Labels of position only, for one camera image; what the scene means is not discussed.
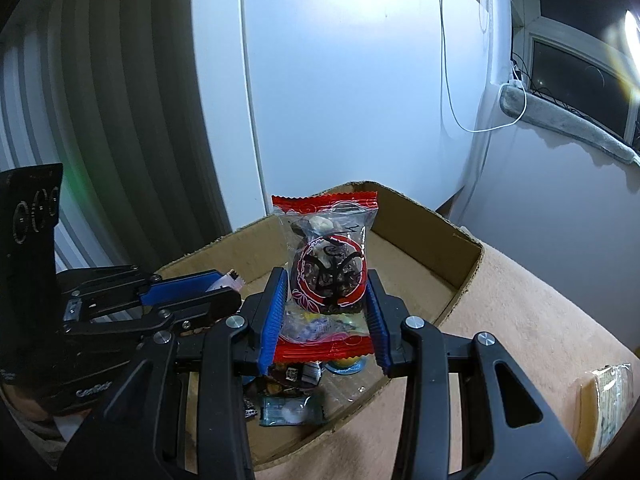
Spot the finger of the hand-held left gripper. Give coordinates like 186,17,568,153
56,263,227,312
64,290,244,342

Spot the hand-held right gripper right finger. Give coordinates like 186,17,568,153
364,269,587,480

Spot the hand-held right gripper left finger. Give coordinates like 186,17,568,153
57,266,291,480

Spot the clear red-edged snack packet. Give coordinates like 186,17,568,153
271,191,380,365

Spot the cardboard box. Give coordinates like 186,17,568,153
152,180,485,472

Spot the white and pink wrapper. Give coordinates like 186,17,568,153
205,270,245,293

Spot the yellow and blue wrapped sweet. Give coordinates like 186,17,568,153
325,355,365,376

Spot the dark brown snack packet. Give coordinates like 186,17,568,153
242,360,323,418

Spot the teal snack packet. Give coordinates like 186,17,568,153
259,392,326,427

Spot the yellow wafer packet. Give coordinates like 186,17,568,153
575,362,636,463

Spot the grey window sill cushion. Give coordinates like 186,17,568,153
497,82,640,167

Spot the large window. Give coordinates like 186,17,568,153
507,0,640,148

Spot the white cable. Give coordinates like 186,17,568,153
435,0,528,133

